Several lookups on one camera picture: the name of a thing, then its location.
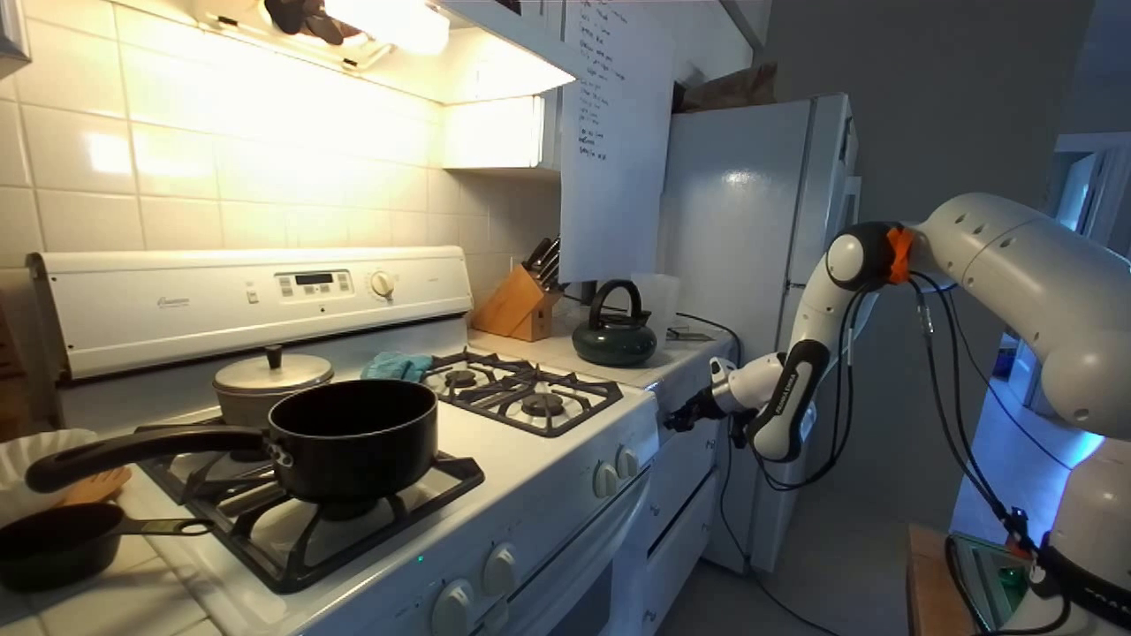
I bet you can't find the small black frying pan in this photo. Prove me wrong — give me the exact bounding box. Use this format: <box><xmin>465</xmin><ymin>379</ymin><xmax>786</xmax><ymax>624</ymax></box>
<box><xmin>0</xmin><ymin>500</ymin><xmax>215</xmax><ymax>592</ymax></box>

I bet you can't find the wooden spatula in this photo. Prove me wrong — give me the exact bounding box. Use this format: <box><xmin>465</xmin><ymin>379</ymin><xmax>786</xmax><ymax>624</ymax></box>
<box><xmin>56</xmin><ymin>464</ymin><xmax>136</xmax><ymax>507</ymax></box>

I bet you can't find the wooden table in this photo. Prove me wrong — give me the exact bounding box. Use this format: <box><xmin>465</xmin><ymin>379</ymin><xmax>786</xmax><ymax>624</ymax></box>
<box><xmin>904</xmin><ymin>523</ymin><xmax>1028</xmax><ymax>636</ymax></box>

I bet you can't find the dark green kettle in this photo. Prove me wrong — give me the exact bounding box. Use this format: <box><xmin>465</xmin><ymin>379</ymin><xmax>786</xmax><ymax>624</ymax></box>
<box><xmin>568</xmin><ymin>275</ymin><xmax>663</xmax><ymax>372</ymax></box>

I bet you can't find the white plate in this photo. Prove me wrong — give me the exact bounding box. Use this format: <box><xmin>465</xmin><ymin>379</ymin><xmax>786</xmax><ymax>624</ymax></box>
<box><xmin>0</xmin><ymin>424</ymin><xmax>119</xmax><ymax>525</ymax></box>

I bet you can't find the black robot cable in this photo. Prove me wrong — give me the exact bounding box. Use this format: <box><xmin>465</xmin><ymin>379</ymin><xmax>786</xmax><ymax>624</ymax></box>
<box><xmin>753</xmin><ymin>267</ymin><xmax>1075</xmax><ymax>636</ymax></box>

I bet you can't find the black saucepan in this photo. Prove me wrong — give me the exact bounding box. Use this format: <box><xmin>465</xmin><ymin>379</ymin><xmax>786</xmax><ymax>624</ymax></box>
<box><xmin>26</xmin><ymin>376</ymin><xmax>441</xmax><ymax>507</ymax></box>

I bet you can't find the dark power cable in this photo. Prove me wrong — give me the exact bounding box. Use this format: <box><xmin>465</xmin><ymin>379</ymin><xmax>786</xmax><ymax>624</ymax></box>
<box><xmin>671</xmin><ymin>306</ymin><xmax>835</xmax><ymax>636</ymax></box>

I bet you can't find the teal cloth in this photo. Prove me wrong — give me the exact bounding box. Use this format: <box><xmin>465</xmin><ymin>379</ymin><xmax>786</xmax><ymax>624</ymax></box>
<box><xmin>361</xmin><ymin>348</ymin><xmax>438</xmax><ymax>390</ymax></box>

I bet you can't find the green striped board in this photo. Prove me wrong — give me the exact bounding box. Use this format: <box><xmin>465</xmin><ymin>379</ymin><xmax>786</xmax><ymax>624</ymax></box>
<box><xmin>943</xmin><ymin>531</ymin><xmax>1035</xmax><ymax>631</ymax></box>

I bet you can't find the white range hood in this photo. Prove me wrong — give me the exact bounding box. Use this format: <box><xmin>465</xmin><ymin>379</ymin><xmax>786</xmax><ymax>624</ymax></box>
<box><xmin>118</xmin><ymin>0</ymin><xmax>586</xmax><ymax>109</ymax></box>

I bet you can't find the small white wall box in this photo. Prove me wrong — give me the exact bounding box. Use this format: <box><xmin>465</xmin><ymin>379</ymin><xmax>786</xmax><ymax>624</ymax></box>
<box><xmin>438</xmin><ymin>92</ymin><xmax>559</xmax><ymax>175</ymax></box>

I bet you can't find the white refrigerator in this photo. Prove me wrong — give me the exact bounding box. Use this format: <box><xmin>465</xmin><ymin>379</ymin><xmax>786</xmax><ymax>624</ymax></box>
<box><xmin>656</xmin><ymin>92</ymin><xmax>864</xmax><ymax>580</ymax></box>

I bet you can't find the white gas stove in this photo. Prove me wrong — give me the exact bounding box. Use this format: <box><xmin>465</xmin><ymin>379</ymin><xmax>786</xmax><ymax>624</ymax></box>
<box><xmin>29</xmin><ymin>244</ymin><xmax>666</xmax><ymax>636</ymax></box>

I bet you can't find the wooden knife block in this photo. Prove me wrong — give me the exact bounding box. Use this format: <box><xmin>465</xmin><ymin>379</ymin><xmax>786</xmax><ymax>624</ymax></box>
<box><xmin>472</xmin><ymin>262</ymin><xmax>559</xmax><ymax>346</ymax></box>

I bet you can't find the silver lidded pot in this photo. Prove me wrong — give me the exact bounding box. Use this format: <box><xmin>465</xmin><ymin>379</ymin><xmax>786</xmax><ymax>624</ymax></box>
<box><xmin>211</xmin><ymin>343</ymin><xmax>340</xmax><ymax>430</ymax></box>

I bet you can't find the black burner grate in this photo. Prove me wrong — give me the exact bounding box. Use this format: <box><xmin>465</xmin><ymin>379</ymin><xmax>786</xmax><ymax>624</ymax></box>
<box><xmin>137</xmin><ymin>439</ymin><xmax>489</xmax><ymax>592</ymax></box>
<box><xmin>425</xmin><ymin>346</ymin><xmax>625</xmax><ymax>440</ymax></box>

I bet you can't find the brown cardboard box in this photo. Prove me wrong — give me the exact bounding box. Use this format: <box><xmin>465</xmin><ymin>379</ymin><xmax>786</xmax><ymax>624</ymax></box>
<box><xmin>671</xmin><ymin>61</ymin><xmax>782</xmax><ymax>118</ymax></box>

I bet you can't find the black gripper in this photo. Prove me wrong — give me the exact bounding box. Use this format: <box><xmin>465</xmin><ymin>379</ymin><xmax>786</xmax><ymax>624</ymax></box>
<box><xmin>666</xmin><ymin>386</ymin><xmax>734</xmax><ymax>434</ymax></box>

